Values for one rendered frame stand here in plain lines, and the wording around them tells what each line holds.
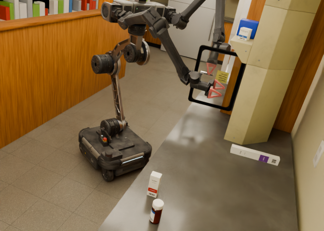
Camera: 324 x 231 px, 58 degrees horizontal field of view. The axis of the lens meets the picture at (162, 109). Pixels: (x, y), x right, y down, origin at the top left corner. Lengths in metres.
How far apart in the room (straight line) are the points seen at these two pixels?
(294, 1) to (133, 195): 1.15
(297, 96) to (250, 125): 0.45
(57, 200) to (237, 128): 1.55
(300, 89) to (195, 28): 4.86
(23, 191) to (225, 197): 1.79
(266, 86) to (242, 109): 0.18
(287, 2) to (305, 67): 0.56
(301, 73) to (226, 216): 1.09
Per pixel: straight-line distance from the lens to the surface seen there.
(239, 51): 1.63
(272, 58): 1.63
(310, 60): 2.01
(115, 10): 2.09
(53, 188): 2.70
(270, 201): 1.47
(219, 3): 2.18
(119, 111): 2.90
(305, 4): 1.67
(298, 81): 2.04
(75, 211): 2.51
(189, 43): 6.79
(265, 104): 1.75
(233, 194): 1.42
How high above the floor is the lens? 1.80
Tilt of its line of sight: 26 degrees down
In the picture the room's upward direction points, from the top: 11 degrees clockwise
